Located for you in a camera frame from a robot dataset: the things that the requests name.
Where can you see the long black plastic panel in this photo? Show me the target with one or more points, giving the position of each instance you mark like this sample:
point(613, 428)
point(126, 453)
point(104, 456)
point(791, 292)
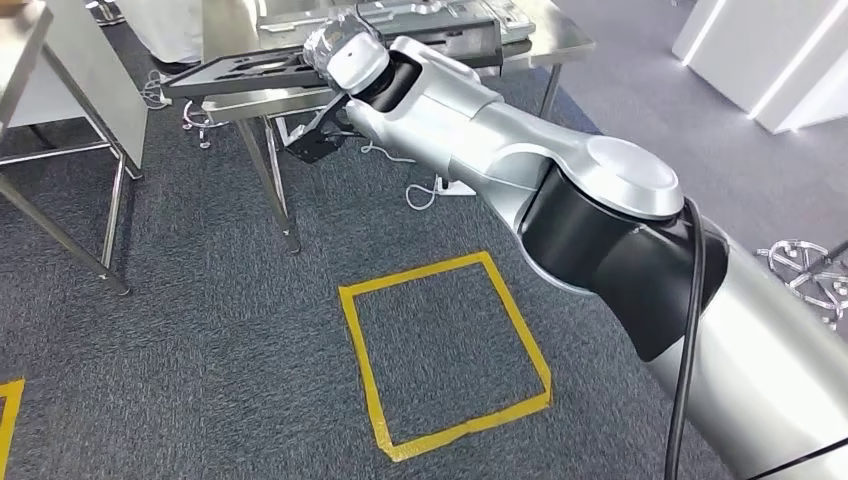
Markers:
point(199, 79)

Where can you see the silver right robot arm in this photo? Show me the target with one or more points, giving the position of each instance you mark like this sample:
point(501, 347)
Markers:
point(450, 112)

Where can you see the stainless steel workbench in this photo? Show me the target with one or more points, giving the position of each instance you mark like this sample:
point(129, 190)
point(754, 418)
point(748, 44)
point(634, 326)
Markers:
point(556, 26)

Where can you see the white power strip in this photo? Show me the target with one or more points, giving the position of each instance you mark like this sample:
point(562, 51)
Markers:
point(457, 189)

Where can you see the silver stamped metal fixture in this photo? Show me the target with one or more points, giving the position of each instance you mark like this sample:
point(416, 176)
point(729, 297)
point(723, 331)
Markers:
point(464, 13)

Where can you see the white cabinet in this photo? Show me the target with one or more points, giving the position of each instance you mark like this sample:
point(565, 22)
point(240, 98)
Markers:
point(729, 40)

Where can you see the black stool chrome base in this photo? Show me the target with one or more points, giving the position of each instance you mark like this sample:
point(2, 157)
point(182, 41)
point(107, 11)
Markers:
point(792, 246)

